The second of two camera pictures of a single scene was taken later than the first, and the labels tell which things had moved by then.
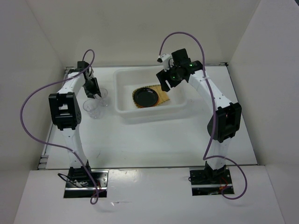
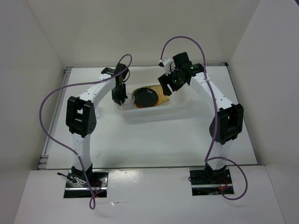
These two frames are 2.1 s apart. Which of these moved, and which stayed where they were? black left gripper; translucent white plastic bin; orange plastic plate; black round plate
Moved: black left gripper
Stayed: black round plate; orange plastic plate; translucent white plastic bin
